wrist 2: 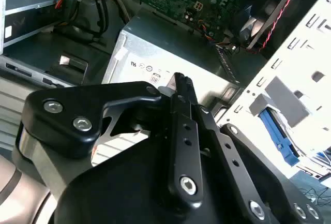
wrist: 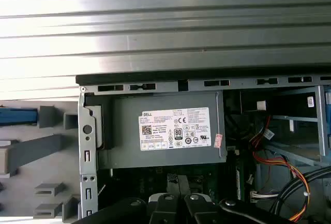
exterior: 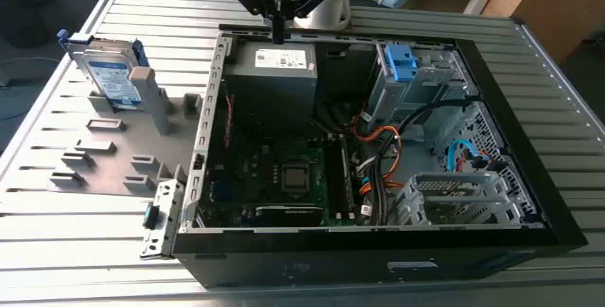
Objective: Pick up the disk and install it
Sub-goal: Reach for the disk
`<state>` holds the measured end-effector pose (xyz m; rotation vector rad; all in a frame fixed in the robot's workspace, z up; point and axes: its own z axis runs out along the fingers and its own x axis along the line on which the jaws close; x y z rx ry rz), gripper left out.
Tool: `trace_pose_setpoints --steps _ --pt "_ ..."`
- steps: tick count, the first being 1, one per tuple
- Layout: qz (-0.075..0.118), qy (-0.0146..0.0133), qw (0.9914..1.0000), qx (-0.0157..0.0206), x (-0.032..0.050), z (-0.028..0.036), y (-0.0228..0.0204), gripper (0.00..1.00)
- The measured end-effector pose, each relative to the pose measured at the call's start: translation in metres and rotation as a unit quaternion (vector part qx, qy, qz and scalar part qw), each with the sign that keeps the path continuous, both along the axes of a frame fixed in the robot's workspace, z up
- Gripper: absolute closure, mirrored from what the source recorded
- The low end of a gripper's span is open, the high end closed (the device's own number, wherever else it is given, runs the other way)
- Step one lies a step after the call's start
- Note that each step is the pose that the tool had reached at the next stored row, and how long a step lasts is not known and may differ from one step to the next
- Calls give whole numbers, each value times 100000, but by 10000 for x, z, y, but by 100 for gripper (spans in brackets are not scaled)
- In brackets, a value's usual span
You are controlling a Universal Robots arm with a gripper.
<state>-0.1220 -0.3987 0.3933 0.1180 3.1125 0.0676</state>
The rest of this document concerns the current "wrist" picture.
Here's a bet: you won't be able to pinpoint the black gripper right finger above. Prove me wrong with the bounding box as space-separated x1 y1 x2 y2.
178 174 293 224

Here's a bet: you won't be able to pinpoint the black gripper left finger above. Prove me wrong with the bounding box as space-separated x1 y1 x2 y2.
77 174 182 224

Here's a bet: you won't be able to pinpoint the hard disk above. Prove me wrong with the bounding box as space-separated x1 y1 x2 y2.
0 107 39 127

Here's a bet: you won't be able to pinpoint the grey power supply unit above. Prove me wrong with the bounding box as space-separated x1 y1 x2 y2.
84 91 229 170

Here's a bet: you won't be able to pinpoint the black open PC case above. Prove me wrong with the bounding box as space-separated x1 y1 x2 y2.
75 74 331 224

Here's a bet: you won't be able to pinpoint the grey parts rack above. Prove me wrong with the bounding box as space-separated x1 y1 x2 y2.
0 99 81 221

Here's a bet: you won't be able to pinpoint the grey metal drive cage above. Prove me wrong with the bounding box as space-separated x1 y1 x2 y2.
266 85 331 168

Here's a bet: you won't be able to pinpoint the white wire connector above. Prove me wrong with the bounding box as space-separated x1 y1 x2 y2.
249 190 281 204

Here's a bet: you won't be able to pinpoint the orange yellow power wires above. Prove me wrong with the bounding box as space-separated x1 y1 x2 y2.
248 115 311 222

